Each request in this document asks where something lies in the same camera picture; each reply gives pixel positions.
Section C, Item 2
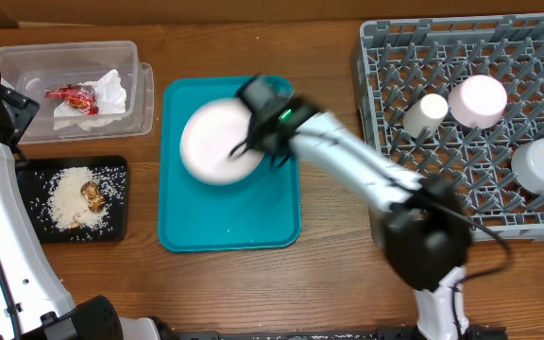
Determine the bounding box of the large white plate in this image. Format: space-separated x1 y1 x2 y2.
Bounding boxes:
179 98 264 185

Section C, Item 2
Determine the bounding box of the red snack wrapper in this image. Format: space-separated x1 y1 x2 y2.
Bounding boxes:
44 85 99 115

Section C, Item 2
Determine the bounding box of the brown food scrap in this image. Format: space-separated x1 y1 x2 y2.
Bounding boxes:
80 181 106 213

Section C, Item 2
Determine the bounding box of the white cup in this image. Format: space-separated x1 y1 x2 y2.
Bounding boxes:
402 93 449 138

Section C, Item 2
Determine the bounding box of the small white plate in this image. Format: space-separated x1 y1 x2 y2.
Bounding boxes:
448 75 507 129

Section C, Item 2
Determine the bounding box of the grey small bowl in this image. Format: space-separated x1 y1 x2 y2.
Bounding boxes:
510 137 544 196

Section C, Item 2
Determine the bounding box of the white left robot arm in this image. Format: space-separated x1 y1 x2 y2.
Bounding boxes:
0 73 171 340

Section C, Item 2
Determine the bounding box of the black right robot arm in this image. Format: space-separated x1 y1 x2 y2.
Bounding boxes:
231 76 472 339

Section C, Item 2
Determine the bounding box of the black food waste tray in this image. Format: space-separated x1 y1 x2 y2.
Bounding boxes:
16 156 129 243

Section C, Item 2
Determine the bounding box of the clear plastic waste bin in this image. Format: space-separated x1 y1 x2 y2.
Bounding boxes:
0 41 154 145

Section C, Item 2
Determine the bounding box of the grey dishwasher rack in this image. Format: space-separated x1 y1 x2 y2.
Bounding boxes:
351 13 544 242

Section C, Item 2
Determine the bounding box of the teal serving tray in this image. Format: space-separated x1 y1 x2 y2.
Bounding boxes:
158 76 302 252

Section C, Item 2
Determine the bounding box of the pile of white rice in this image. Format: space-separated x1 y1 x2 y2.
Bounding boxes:
27 166 128 234

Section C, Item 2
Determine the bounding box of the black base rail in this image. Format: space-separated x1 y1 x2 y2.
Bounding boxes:
177 326 508 340

